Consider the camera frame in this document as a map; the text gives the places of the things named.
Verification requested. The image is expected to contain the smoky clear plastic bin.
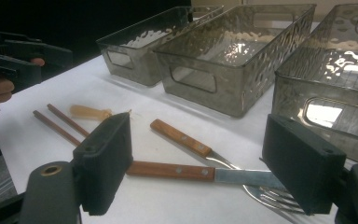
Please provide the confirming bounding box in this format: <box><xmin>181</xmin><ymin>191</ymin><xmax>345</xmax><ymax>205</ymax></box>
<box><xmin>153</xmin><ymin>3</ymin><xmax>317</xmax><ymax>119</ymax></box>
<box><xmin>271</xmin><ymin>3</ymin><xmax>358</xmax><ymax>166</ymax></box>
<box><xmin>96</xmin><ymin>5</ymin><xmax>225</xmax><ymax>88</ymax></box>

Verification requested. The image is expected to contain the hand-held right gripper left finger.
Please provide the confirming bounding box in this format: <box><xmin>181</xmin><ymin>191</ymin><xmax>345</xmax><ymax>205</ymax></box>
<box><xmin>72</xmin><ymin>111</ymin><xmax>134</xmax><ymax>217</ymax></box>

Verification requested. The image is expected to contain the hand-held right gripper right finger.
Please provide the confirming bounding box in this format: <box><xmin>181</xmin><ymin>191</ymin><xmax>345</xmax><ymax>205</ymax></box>
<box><xmin>261</xmin><ymin>113</ymin><xmax>348</xmax><ymax>217</ymax></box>

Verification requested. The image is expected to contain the wooden handled steel knife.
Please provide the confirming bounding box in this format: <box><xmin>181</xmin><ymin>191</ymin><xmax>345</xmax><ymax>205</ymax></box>
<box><xmin>126</xmin><ymin>160</ymin><xmax>288</xmax><ymax>191</ymax></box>

